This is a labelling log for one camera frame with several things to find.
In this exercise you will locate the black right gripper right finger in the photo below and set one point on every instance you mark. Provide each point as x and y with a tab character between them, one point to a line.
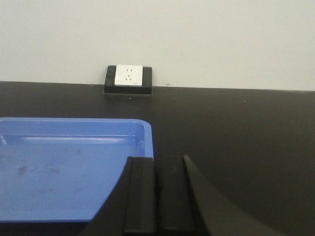
237	196

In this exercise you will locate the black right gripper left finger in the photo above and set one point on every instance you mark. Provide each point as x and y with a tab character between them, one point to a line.
130	209

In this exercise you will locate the blue plastic tray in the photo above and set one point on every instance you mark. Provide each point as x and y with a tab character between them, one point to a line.
64	169

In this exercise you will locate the white wall power socket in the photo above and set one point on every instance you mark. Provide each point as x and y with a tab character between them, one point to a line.
128	79

